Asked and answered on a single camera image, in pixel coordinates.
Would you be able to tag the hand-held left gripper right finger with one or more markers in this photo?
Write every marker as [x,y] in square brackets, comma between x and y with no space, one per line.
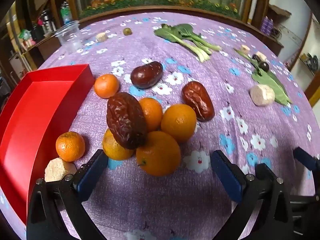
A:
[225,175]

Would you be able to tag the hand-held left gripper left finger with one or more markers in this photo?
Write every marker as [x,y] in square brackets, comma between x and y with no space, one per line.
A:
[92,177]

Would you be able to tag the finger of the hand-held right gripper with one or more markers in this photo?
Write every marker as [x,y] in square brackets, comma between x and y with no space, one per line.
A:
[305,158]

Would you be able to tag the orange mandarin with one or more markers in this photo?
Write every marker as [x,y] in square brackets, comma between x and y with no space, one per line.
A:
[152,113]
[106,85]
[112,150]
[178,122]
[70,146]
[158,153]

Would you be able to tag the large wrinkled red date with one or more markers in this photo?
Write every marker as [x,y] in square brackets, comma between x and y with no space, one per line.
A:
[126,120]

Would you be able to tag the red tray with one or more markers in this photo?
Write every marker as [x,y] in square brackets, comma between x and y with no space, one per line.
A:
[37,110]

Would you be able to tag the smooth red date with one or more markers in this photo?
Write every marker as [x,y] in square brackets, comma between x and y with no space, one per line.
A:
[146,75]

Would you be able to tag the purple floral tablecloth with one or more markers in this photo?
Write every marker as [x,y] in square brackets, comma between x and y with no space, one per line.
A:
[160,200]

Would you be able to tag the green leaf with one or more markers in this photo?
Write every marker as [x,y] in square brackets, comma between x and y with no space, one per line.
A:
[272,85]

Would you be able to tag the dark round fruit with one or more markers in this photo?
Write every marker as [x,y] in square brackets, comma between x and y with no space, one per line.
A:
[263,66]
[256,57]

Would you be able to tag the purple bottles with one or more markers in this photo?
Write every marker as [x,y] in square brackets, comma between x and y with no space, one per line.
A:
[267,25]

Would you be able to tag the clear plastic cup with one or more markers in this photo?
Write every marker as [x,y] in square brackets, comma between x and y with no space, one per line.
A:
[68,36]

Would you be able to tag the green bok choy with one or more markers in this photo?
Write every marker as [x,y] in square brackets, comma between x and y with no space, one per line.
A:
[185,33]

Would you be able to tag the small green fruit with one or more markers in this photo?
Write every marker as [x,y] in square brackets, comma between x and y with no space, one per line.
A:
[127,31]

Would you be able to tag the black thermos flask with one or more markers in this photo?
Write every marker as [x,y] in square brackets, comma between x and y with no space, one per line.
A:
[46,21]

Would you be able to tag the clear plastic bottle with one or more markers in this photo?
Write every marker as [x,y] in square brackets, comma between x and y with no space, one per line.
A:
[65,12]

